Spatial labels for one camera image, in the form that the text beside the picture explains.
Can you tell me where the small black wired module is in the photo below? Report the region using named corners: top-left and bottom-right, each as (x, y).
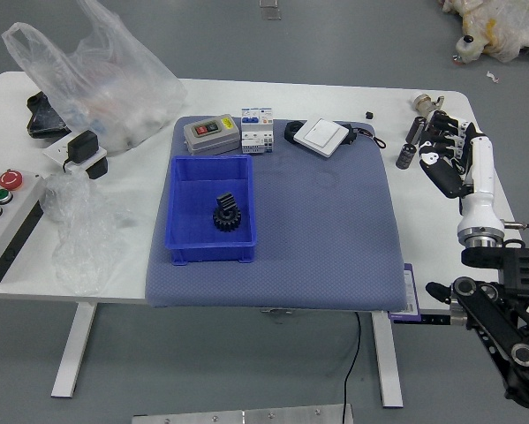
top-left (345, 125), bottom-right (387, 150)

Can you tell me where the black block plug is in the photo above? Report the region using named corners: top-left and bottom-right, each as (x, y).
top-left (87, 156), bottom-right (110, 180)

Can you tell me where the metal floor fixture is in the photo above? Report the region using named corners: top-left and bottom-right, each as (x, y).
top-left (258, 0), bottom-right (282, 19)

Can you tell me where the grey metal base plate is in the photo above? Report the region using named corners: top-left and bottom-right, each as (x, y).
top-left (131, 404), bottom-right (354, 424)

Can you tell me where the black ring part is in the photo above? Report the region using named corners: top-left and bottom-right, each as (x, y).
top-left (283, 120), bottom-right (307, 145)

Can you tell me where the white table leg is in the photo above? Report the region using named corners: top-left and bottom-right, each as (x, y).
top-left (369, 311), bottom-right (404, 408)
top-left (50, 302), bottom-right (98, 398)

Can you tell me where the grey multi-button control box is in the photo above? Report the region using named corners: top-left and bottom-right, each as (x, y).
top-left (0, 161), bottom-right (47, 284)

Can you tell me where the white circuit breaker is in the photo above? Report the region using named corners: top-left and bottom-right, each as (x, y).
top-left (240, 107), bottom-right (276, 155)

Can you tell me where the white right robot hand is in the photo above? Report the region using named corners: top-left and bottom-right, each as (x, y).
top-left (418, 110), bottom-right (507, 235)

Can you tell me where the white power strip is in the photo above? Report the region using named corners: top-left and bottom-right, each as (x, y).
top-left (42, 139), bottom-right (109, 171)

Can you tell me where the purple card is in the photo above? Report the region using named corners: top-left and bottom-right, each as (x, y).
top-left (389, 262), bottom-right (424, 323)

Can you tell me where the black cylinder capacitor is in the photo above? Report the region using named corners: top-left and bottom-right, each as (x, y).
top-left (407, 116), bottom-right (427, 145)
top-left (395, 142), bottom-right (419, 170)

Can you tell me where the grey two-button switch box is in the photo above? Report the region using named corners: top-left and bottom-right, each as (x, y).
top-left (183, 113), bottom-right (242, 155)

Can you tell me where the big black gear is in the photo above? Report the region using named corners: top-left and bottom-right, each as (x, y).
top-left (212, 206), bottom-right (241, 234)

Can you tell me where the large clear plastic bag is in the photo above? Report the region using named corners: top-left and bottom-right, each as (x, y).
top-left (1, 0), bottom-right (189, 154)

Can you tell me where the crumpled clear plastic wrap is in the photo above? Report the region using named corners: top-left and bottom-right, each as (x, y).
top-left (41, 171), bottom-right (128, 297)

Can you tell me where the plush toy in plastic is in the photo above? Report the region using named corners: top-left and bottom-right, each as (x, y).
top-left (438, 0), bottom-right (529, 64)

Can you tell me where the small black gear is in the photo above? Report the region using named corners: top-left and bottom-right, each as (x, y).
top-left (215, 191), bottom-right (239, 212)

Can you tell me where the black floor cable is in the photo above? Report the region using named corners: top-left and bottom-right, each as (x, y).
top-left (343, 311), bottom-right (363, 424)

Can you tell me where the white wall switch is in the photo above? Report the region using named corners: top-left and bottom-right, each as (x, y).
top-left (292, 117), bottom-right (351, 158)

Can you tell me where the blue plastic box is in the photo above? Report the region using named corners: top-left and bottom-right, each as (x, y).
top-left (164, 154), bottom-right (259, 266)

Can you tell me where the blue-grey padded mat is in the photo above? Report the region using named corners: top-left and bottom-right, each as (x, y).
top-left (144, 115), bottom-right (409, 310)

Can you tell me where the silver metal fitting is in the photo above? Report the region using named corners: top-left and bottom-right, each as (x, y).
top-left (412, 94), bottom-right (446, 114)

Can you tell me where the black power adapter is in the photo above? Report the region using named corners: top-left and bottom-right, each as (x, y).
top-left (62, 130), bottom-right (100, 173)

